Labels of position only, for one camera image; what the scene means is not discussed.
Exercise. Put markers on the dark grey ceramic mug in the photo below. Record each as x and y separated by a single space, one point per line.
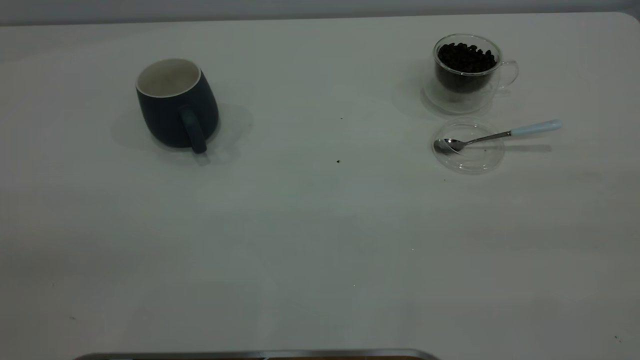
170 115

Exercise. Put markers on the round clear glass lid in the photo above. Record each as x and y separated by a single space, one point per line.
475 160

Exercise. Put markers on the roasted coffee beans pile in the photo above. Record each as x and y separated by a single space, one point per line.
466 60

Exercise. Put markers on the silver metal rim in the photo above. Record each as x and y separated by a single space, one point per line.
250 355

